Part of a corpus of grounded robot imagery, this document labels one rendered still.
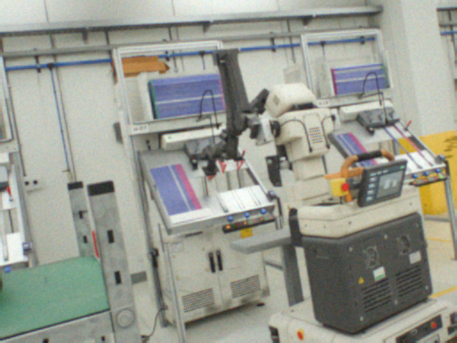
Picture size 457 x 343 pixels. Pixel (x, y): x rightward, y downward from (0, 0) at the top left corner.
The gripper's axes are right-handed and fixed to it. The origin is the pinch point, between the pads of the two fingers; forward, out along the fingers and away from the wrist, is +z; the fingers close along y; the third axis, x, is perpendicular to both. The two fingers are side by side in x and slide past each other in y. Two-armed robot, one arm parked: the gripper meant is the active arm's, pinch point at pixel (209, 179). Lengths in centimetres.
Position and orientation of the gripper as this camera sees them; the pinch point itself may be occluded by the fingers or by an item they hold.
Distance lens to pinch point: 317.7
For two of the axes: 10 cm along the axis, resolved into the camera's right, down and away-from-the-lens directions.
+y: -9.1, 1.6, -3.9
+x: 4.0, 6.5, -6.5
